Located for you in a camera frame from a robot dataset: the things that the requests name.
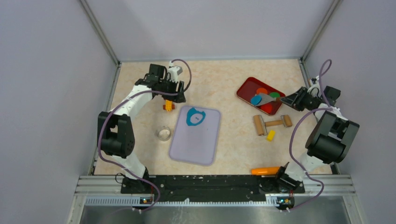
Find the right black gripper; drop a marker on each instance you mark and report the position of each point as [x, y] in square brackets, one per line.
[294, 99]

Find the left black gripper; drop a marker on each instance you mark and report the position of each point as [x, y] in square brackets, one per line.
[174, 84]

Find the metal scraper wooden handle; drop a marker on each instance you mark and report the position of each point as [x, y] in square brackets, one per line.
[265, 98]

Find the round blue dough wrapper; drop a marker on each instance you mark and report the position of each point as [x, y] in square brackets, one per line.
[255, 100]

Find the blue dough piece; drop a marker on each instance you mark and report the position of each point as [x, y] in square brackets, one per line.
[194, 117]

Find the wooden rolling pin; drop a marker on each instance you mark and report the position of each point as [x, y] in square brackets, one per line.
[261, 126]

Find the round metal cutter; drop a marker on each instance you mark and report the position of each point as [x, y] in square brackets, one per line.
[163, 133]

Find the lavender plastic tray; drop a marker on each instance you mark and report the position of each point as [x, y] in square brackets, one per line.
[195, 144]

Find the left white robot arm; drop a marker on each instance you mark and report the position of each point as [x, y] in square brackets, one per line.
[115, 131]

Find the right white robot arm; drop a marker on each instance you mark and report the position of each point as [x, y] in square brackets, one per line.
[329, 141]

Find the green dough disc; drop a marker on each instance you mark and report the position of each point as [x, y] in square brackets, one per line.
[274, 94]

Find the red dough disc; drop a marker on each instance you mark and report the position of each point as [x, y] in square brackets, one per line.
[267, 108]

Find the orange dough disc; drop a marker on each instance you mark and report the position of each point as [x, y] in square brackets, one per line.
[261, 91]

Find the orange toy car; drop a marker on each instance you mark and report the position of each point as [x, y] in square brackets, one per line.
[168, 106]

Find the yellow block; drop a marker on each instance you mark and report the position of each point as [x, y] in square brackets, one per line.
[271, 135]

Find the red plate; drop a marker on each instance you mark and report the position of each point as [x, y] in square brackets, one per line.
[248, 90]

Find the orange carrot toy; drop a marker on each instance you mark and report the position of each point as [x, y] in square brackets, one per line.
[265, 171]

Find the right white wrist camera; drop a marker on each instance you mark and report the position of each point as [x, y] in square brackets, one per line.
[314, 88]

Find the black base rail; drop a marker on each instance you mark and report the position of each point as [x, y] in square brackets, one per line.
[207, 188]

